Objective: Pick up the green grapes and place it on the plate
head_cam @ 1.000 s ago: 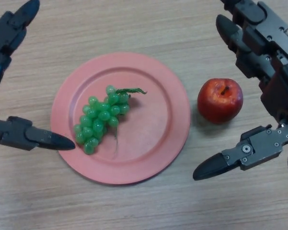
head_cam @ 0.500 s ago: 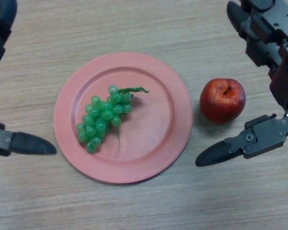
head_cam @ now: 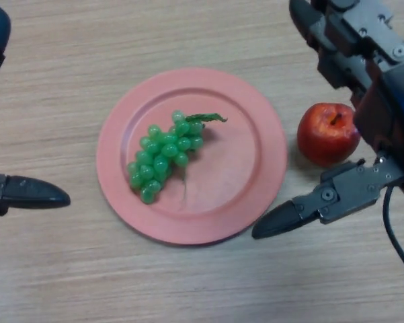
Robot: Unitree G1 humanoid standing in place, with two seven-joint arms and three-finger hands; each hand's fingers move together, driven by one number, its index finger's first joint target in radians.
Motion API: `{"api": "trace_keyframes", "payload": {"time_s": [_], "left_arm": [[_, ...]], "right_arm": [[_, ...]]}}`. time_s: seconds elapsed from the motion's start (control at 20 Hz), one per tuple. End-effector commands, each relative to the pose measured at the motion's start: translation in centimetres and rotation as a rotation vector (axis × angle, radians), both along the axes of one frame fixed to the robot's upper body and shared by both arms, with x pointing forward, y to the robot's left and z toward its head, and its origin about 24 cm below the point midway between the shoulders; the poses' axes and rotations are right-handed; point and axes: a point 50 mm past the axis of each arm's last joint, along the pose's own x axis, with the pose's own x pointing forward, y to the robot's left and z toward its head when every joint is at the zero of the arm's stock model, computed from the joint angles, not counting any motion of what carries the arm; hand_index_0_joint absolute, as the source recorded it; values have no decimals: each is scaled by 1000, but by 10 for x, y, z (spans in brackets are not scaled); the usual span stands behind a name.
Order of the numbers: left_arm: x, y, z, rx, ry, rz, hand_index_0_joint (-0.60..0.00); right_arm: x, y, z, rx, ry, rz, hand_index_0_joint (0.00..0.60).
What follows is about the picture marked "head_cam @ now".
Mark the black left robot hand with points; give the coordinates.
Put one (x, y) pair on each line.
(30, 195)

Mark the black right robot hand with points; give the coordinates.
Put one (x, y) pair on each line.
(386, 107)

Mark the green grape bunch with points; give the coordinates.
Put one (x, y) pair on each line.
(161, 158)

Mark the pink round plate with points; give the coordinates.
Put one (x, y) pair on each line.
(235, 168)

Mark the red apple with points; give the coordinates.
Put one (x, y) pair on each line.
(322, 141)

